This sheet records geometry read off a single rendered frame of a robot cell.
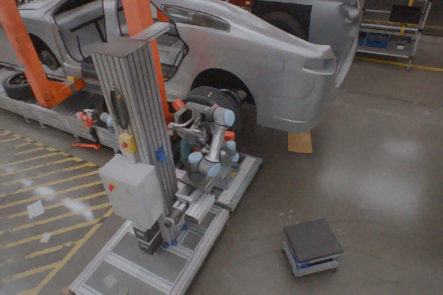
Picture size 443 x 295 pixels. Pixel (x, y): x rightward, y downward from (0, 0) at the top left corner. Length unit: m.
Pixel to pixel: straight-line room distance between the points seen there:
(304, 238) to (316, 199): 0.83
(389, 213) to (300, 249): 1.26
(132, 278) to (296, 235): 1.42
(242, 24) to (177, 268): 2.20
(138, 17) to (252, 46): 1.01
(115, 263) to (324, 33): 3.65
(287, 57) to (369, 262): 1.98
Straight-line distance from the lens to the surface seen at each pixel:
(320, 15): 4.53
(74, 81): 4.96
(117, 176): 2.26
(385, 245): 3.51
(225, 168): 3.59
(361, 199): 3.80
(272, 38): 2.89
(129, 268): 3.01
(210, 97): 3.01
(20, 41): 4.45
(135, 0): 2.78
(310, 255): 2.85
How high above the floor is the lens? 2.73
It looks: 37 degrees down
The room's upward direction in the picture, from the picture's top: 4 degrees counter-clockwise
